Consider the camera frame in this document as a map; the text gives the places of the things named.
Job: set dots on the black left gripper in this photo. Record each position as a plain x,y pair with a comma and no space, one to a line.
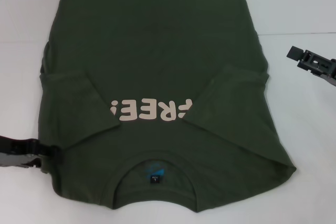
18,161

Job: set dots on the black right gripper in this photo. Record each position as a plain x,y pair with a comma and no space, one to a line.
333,75

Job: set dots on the dark green FREE t-shirt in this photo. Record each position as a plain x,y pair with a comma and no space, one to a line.
157,51

